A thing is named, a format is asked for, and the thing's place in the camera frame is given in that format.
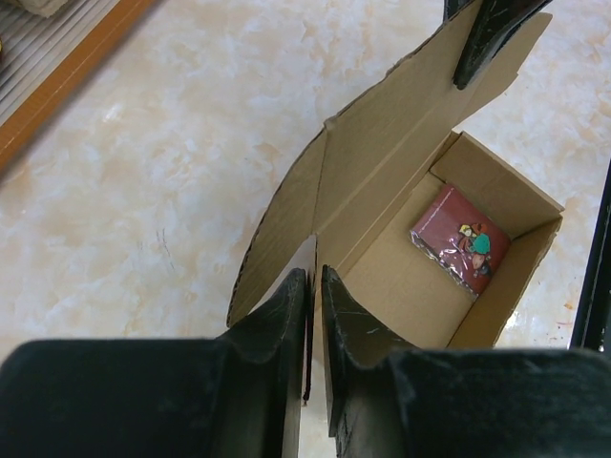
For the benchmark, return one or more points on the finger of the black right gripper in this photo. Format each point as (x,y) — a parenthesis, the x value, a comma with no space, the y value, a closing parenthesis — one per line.
(494,26)

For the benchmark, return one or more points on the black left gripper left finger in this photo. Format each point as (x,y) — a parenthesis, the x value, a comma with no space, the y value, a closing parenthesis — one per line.
(237,395)

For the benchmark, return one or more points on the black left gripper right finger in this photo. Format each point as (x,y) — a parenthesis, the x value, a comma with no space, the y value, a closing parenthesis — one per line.
(388,398)

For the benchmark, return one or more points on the brown cardboard box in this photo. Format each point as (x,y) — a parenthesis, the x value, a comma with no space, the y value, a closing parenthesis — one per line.
(359,186)

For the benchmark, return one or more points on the small red packet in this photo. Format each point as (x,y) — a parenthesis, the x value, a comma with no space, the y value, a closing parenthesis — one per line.
(465,242)

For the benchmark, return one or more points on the wooden shelf rack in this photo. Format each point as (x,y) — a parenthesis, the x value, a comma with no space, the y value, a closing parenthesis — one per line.
(48,50)

